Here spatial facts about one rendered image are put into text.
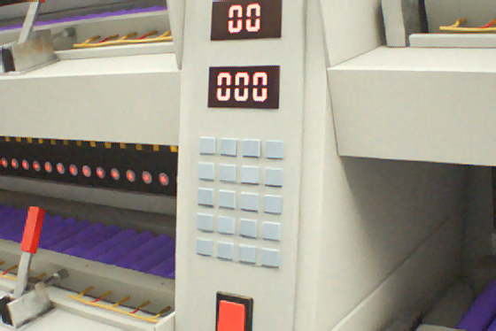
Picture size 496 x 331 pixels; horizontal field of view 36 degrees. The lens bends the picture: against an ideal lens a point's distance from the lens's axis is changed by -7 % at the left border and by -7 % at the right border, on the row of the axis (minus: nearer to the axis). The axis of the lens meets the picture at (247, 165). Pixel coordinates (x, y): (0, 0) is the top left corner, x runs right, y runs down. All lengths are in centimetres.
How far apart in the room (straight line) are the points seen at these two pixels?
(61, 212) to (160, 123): 32
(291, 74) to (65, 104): 19
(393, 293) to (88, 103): 22
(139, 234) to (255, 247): 27
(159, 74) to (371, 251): 16
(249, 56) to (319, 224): 9
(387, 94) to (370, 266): 11
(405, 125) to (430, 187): 14
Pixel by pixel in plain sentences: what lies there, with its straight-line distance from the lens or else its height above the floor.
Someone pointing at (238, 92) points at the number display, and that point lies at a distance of 41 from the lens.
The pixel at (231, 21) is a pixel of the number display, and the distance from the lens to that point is 42.
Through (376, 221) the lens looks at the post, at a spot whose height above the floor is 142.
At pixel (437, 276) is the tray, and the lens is 53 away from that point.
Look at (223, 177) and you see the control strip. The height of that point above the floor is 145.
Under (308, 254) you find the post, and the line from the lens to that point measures 40.
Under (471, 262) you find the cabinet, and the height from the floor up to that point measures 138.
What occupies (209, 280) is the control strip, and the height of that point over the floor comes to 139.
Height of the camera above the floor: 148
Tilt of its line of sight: 3 degrees down
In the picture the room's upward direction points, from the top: 2 degrees clockwise
